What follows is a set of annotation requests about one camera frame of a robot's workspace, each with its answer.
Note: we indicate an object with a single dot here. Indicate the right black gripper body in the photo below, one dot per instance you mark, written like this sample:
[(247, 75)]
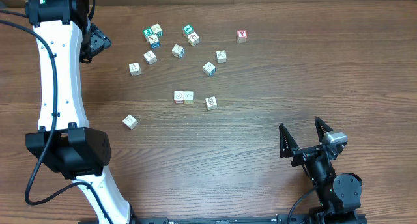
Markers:
[(305, 155)]

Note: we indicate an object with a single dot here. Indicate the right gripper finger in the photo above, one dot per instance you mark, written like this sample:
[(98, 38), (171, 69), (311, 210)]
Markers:
[(287, 144), (321, 128)]

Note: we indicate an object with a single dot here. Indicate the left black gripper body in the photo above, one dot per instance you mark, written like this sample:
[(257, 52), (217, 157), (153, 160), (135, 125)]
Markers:
[(98, 43)]

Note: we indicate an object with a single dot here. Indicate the wooden block text top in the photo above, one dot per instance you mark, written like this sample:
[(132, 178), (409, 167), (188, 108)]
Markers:
[(150, 57)]

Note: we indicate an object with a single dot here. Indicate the wooden block pencil picture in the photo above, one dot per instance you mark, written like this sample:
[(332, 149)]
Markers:
[(154, 41)]

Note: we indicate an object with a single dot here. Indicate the wooden block blue side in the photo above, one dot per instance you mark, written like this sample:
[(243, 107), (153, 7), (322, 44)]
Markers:
[(178, 51)]

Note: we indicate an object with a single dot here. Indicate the wooden block red picture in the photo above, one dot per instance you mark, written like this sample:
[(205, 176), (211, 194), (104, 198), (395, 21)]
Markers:
[(130, 121)]

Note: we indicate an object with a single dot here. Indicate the wooden block barrel picture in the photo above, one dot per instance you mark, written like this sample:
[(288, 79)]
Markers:
[(211, 103)]

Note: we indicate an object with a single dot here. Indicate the green letter L block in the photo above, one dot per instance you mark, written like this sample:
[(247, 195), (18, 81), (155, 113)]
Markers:
[(178, 97)]

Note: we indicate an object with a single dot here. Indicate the small wooden picture block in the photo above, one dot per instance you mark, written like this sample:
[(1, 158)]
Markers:
[(188, 97)]

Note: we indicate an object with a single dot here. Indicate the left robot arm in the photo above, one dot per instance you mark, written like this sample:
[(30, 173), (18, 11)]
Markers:
[(64, 141)]

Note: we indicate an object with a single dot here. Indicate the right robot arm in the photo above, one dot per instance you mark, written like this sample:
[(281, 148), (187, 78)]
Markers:
[(339, 195)]

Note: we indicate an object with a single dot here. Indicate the green letter wooden block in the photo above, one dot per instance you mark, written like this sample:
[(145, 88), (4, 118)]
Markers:
[(147, 33)]

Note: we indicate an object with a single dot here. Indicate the wooden block number side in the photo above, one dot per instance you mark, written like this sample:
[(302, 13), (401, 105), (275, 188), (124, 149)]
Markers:
[(157, 30)]

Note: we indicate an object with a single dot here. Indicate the green number four block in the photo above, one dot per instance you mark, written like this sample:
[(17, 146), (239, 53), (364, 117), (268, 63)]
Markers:
[(187, 29)]

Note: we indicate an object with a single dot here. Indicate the wooden block brown picture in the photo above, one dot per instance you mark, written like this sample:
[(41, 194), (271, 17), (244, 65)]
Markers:
[(193, 39)]

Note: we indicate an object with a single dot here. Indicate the plain wooden block right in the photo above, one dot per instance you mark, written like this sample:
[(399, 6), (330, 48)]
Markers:
[(221, 56)]

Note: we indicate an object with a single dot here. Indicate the red letter Y block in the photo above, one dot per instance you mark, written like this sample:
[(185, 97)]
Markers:
[(242, 36)]

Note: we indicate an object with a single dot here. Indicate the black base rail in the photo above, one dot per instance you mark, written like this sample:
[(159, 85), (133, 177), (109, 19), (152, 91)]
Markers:
[(279, 219)]

